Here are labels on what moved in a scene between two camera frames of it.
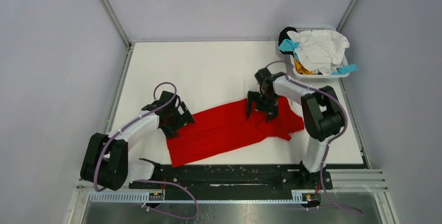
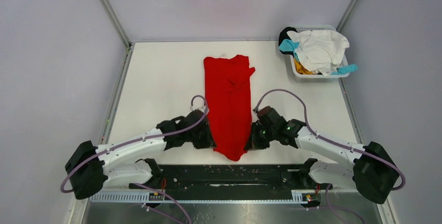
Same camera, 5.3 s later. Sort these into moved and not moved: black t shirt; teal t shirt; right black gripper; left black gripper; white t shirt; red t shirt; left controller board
Moved: right black gripper; left black gripper; red t shirt
Not moved: black t shirt; left controller board; teal t shirt; white t shirt
